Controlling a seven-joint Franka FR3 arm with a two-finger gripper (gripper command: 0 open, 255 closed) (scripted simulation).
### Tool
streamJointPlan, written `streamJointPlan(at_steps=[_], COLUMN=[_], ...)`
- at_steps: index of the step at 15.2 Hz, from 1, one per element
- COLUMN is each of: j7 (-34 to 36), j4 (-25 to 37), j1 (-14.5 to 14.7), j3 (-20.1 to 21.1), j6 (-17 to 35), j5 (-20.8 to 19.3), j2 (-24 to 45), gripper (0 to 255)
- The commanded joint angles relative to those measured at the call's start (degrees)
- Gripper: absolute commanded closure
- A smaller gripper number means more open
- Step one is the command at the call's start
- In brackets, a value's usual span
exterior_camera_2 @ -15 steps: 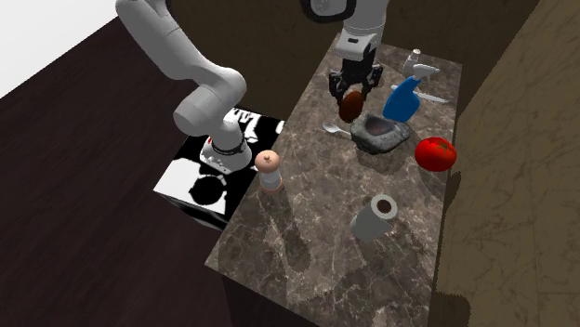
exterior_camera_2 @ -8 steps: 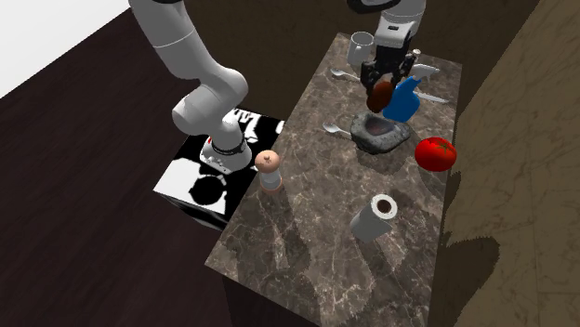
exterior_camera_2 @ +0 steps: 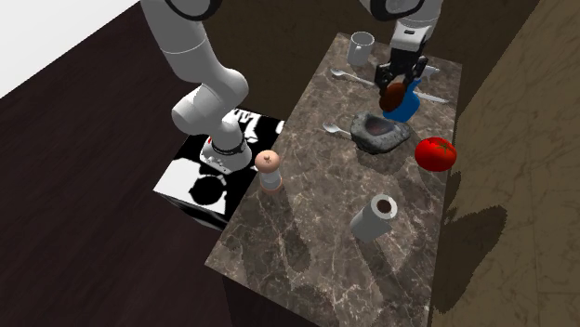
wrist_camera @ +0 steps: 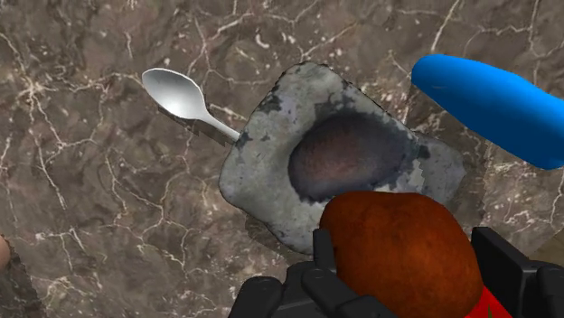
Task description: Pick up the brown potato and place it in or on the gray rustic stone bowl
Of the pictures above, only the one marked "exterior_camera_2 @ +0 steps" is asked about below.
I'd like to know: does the white mug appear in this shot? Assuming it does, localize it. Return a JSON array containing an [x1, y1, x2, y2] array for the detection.
[[346, 31, 376, 68]]

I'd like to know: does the wooden and white pepper mill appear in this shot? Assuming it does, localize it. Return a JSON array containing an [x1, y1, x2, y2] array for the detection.
[[253, 150, 284, 196]]

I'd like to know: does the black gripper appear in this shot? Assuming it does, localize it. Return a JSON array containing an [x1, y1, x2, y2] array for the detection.
[[374, 46, 429, 95]]

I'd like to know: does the brown oval object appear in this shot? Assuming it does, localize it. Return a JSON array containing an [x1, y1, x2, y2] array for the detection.
[[378, 82, 407, 114]]

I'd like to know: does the grey stone bowl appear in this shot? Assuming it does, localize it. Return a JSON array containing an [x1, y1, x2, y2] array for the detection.
[[349, 111, 413, 156]]

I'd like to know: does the black and white robot stand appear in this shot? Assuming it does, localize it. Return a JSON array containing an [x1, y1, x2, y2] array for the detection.
[[152, 107, 286, 232]]

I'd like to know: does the brown marble top table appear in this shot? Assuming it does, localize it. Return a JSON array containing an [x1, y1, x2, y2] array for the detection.
[[204, 31, 464, 327]]

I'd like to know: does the silver knife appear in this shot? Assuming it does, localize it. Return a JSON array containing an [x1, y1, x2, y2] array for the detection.
[[414, 89, 450, 105]]

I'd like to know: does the blue vase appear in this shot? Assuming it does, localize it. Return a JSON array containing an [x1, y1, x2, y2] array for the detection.
[[382, 78, 422, 124]]

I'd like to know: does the red tomato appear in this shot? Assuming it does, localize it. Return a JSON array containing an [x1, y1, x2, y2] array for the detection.
[[414, 136, 458, 174]]

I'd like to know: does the silver spoon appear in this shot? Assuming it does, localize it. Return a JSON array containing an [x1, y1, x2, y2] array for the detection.
[[329, 67, 377, 87], [322, 122, 355, 138]]

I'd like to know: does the white paper roll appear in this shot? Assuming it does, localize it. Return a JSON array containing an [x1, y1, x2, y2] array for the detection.
[[349, 193, 400, 243]]

